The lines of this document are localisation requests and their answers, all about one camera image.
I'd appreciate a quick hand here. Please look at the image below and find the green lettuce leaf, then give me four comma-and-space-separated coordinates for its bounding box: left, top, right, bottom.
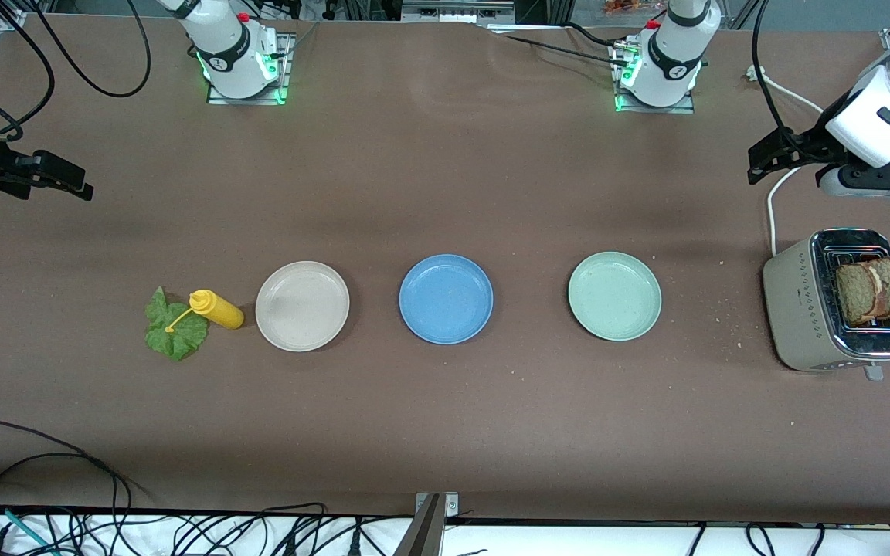
144, 286, 210, 362

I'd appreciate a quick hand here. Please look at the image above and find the yellow squeeze bottle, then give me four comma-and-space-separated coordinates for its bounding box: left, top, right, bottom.
165, 290, 245, 334

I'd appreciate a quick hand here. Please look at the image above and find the green plate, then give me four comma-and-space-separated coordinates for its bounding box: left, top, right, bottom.
567, 252, 663, 341

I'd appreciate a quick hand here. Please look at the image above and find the beige plate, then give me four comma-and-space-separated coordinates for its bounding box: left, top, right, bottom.
255, 261, 351, 353

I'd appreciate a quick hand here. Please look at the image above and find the blue plate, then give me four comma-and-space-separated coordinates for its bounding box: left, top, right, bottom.
399, 254, 494, 345

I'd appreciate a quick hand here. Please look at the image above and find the beige chrome toaster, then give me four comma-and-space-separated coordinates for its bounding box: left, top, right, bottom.
762, 228, 890, 381

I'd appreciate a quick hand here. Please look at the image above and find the orange packet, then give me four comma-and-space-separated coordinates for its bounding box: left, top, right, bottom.
602, 0, 664, 16

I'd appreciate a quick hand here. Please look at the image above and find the grey metal box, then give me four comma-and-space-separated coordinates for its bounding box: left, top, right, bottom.
401, 0, 517, 24

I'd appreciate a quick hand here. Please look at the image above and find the white toaster power cable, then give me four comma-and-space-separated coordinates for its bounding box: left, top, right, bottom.
746, 65, 828, 257

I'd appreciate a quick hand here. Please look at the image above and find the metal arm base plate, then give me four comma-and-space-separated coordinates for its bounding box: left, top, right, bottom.
613, 40, 697, 115
206, 32, 295, 105

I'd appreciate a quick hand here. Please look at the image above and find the black base connector cable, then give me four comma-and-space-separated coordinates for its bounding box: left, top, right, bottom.
484, 23, 631, 69

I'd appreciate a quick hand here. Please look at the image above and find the teal cable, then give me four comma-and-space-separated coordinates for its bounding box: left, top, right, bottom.
0, 502, 56, 556

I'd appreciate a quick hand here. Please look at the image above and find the black u-shaped cable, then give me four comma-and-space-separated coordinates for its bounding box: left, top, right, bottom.
746, 524, 780, 556

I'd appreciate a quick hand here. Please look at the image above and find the aluminium camera post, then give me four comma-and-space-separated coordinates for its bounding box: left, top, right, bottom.
395, 492, 460, 556

